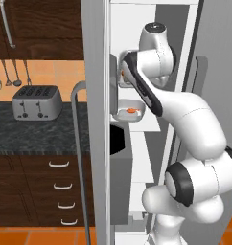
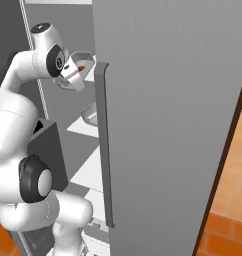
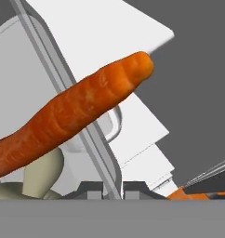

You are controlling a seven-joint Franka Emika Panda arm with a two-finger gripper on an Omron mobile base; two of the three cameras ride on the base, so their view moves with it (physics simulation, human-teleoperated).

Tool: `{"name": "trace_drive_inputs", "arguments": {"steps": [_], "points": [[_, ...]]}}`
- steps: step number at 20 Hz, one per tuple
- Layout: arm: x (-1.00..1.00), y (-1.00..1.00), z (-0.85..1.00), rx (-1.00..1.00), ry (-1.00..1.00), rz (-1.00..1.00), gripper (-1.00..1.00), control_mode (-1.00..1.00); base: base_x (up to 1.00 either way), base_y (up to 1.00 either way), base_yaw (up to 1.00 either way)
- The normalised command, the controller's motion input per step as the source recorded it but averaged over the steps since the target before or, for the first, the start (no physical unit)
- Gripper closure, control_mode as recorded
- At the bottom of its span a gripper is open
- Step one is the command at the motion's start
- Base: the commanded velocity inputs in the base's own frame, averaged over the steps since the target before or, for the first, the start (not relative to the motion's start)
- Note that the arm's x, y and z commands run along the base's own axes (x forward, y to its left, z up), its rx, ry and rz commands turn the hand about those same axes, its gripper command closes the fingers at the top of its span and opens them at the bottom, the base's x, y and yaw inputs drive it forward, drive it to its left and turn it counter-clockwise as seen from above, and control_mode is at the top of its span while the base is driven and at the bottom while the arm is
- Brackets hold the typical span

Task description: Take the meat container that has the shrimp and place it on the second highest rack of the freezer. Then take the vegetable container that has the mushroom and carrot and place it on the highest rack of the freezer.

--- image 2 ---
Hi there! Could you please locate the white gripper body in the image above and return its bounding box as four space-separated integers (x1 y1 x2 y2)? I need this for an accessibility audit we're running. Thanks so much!
52 65 86 93

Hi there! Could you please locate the white freezer rack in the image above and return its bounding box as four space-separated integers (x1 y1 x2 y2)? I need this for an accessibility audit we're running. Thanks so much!
65 114 100 139
69 144 104 193
82 70 97 83

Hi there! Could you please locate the clear container with shrimp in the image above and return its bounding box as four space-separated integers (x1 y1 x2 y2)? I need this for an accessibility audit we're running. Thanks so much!
69 50 98 83

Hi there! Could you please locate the clear vegetable container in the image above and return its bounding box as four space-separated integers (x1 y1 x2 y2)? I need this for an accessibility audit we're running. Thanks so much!
80 101 100 128

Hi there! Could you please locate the grey freezer door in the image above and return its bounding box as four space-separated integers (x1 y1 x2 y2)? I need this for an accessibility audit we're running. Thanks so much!
91 0 242 256

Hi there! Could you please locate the white freezer drawer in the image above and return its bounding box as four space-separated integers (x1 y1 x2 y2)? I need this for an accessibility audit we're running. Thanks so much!
83 188 111 256

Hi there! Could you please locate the dark grey side door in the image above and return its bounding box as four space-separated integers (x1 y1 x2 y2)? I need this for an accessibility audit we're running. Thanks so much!
0 0 31 101

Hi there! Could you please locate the grey freezer door handle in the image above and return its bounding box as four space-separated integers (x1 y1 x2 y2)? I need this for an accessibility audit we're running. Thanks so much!
94 61 117 230

